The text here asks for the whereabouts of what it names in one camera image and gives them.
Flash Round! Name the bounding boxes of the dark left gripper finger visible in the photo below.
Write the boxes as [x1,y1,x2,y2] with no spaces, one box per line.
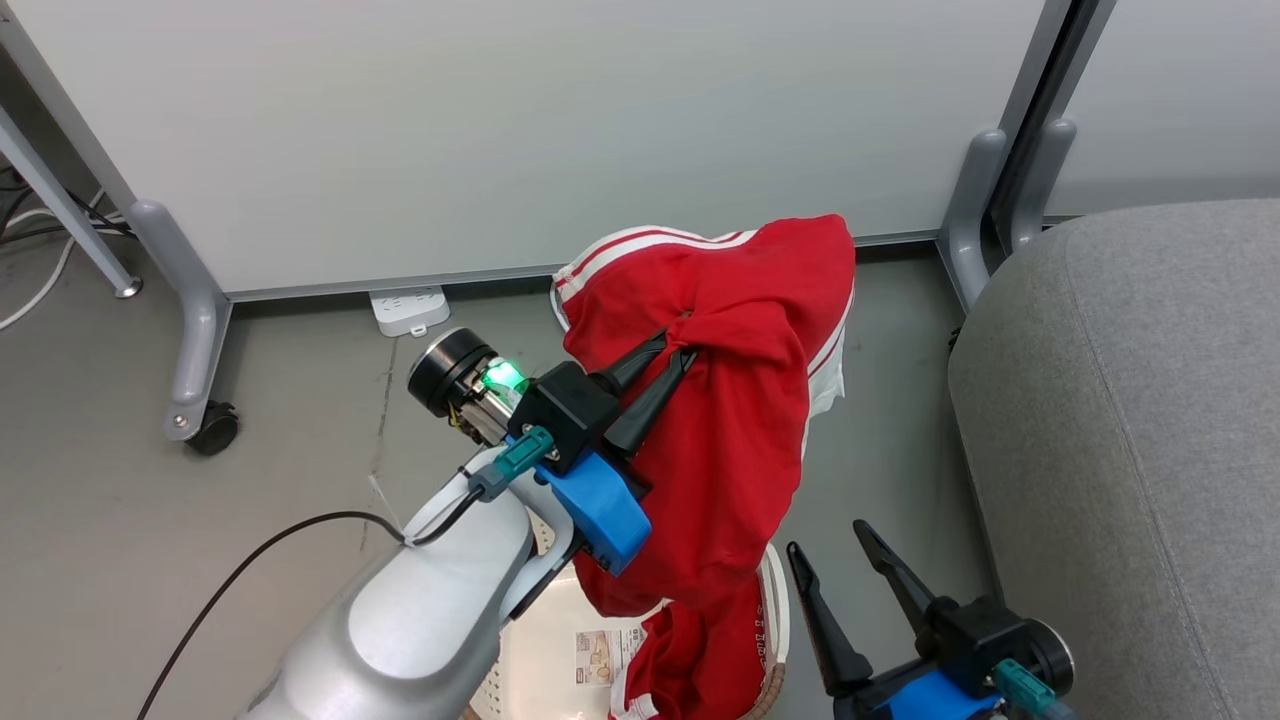
[588,333,669,396]
[603,347,699,459]

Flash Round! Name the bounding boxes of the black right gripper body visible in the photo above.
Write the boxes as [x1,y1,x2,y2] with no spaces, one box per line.
[915,595,1077,701]

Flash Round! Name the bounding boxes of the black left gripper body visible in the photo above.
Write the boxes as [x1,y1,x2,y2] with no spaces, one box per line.
[407,328,626,476]

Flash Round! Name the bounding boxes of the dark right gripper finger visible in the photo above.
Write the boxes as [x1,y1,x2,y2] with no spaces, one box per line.
[786,541,874,698]
[853,519,941,641]

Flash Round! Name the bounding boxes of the red garment with white stripes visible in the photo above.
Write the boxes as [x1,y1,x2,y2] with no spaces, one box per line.
[550,213,858,720]

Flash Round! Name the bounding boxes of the printed basket label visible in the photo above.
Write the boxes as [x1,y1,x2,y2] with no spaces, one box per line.
[575,628,646,686]

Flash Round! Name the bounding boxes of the white plastic laundry basket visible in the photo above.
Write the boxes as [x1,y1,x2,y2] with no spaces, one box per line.
[465,510,791,720]

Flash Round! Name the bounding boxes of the white power strip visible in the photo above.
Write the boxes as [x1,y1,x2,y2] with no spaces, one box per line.
[369,287,451,338]

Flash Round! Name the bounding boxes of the wide white partition panel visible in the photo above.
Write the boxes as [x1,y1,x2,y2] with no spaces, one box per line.
[0,0,1076,301]

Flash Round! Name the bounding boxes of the black caster wheel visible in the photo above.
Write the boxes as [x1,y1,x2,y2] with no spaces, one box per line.
[188,400,241,457]

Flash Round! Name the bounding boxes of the grey partition foot with caster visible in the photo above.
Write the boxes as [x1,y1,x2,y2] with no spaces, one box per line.
[128,198,233,441]

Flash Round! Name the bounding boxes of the grey metal table leg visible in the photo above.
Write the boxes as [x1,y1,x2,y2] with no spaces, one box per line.
[0,105,143,299]

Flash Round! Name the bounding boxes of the narrow white partition panel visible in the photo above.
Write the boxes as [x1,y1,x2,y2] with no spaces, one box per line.
[1045,0,1280,218]

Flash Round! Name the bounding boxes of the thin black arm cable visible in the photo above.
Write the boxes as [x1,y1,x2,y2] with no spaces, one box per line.
[135,485,486,720]

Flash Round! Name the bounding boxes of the black floor cables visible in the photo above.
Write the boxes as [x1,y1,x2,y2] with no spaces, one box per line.
[0,170,133,246]

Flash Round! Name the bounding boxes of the white floor cable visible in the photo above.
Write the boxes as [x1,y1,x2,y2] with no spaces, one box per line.
[0,190,111,331]

